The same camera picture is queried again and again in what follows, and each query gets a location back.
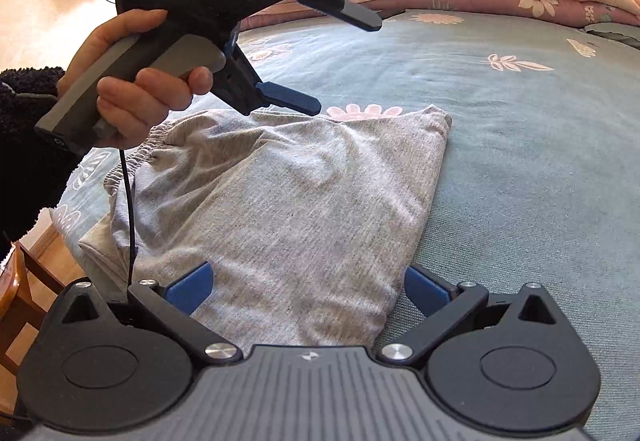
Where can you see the wooden chair by bed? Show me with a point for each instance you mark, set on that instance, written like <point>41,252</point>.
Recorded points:
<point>18,308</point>

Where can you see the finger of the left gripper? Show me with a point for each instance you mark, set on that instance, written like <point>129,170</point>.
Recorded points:
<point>238,85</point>
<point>349,12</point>

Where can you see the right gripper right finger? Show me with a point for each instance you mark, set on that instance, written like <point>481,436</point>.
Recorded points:
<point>448,309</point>

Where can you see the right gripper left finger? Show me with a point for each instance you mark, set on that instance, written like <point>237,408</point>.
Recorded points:
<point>169,309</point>

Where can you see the blue floral bed sheet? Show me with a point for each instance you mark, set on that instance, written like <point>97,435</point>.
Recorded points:
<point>539,180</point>

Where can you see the person's left hand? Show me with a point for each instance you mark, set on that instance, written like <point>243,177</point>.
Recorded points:
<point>133,108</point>

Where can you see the grey sweatpants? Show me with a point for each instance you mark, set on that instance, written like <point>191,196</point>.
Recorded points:
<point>307,222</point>

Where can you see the black fleece sleeve forearm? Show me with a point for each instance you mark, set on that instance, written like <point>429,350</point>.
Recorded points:
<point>34,172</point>

